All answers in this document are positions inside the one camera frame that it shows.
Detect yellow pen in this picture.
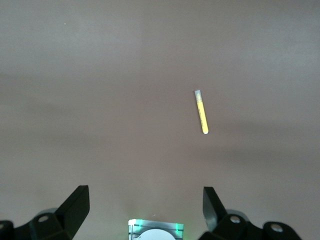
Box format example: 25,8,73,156
194,89,210,135

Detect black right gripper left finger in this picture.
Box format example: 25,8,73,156
0,184,90,240

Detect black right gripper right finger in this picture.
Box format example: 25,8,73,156
197,186,301,240

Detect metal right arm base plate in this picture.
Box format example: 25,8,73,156
128,218,185,240

